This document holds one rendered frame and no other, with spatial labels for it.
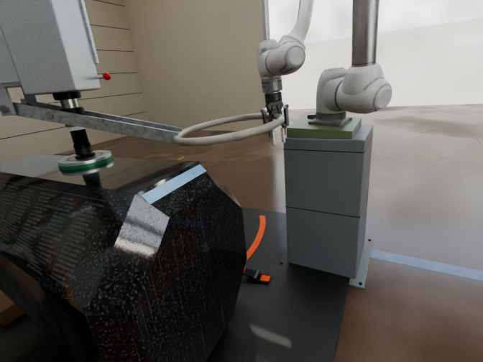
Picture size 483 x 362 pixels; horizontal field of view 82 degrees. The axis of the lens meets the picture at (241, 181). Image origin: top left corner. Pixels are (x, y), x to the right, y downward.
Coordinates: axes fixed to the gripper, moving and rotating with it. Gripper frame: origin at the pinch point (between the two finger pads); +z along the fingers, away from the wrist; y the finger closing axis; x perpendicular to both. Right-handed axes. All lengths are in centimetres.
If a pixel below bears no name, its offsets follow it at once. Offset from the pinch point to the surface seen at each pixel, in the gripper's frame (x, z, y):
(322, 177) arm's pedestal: 2.1, 25.3, -21.0
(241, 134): 24.9, -9.6, 24.6
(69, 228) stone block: 28, 7, 86
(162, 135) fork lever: -1, -11, 51
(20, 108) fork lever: -14, -31, 101
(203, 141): 20.1, -9.1, 37.9
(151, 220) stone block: 41, 6, 61
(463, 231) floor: 3, 92, -126
